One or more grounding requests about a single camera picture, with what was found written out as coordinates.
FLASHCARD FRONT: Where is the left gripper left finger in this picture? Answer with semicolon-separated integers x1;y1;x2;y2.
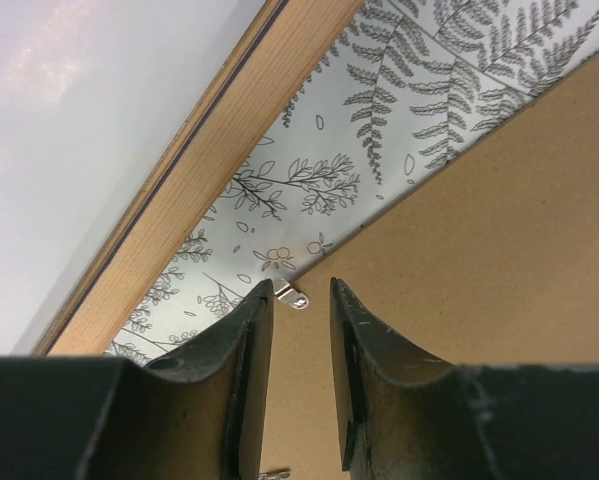
0;280;274;479

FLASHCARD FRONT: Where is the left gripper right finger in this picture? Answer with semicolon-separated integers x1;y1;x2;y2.
330;279;599;479

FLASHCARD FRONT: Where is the brown cardboard backing board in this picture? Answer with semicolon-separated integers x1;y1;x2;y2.
261;52;599;479

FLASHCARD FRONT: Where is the wooden picture frame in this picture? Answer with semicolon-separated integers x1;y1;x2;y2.
32;1;360;356

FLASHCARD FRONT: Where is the boardwalk landscape photo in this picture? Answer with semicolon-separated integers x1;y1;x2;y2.
0;0;262;355

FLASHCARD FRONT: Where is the floral patterned table mat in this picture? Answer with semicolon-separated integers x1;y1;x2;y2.
105;0;599;364

